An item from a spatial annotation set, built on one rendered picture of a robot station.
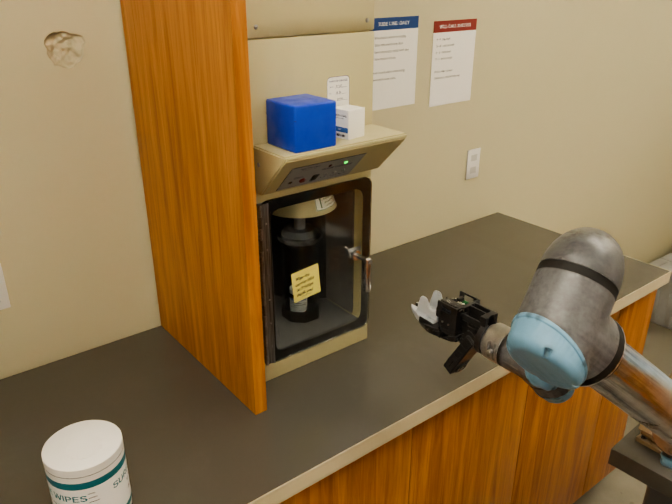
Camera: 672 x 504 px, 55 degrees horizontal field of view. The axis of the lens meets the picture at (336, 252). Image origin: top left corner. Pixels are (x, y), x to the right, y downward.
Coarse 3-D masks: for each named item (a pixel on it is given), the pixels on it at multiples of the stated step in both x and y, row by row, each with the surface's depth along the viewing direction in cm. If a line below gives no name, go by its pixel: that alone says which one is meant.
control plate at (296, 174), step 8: (336, 160) 131; (344, 160) 133; (352, 160) 135; (296, 168) 125; (304, 168) 127; (312, 168) 129; (320, 168) 131; (328, 168) 133; (336, 168) 135; (344, 168) 137; (352, 168) 140; (288, 176) 127; (296, 176) 129; (304, 176) 131; (312, 176) 133; (320, 176) 135; (328, 176) 137; (336, 176) 140; (288, 184) 131; (296, 184) 133
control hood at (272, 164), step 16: (368, 128) 141; (384, 128) 141; (336, 144) 128; (352, 144) 129; (368, 144) 132; (384, 144) 135; (256, 160) 128; (272, 160) 123; (288, 160) 120; (304, 160) 123; (320, 160) 127; (368, 160) 140; (384, 160) 145; (256, 176) 129; (272, 176) 124; (256, 192) 131; (272, 192) 131
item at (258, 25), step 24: (264, 0) 119; (288, 0) 122; (312, 0) 126; (336, 0) 129; (360, 0) 133; (264, 24) 121; (288, 24) 124; (312, 24) 127; (336, 24) 131; (360, 24) 135
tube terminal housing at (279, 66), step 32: (352, 32) 135; (256, 64) 122; (288, 64) 127; (320, 64) 132; (352, 64) 137; (256, 96) 125; (320, 96) 134; (352, 96) 140; (256, 128) 127; (288, 192) 137; (320, 352) 159
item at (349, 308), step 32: (320, 192) 141; (352, 192) 147; (288, 224) 138; (320, 224) 144; (352, 224) 150; (288, 256) 141; (320, 256) 147; (288, 288) 144; (352, 288) 157; (288, 320) 148; (320, 320) 154; (352, 320) 161; (288, 352) 151
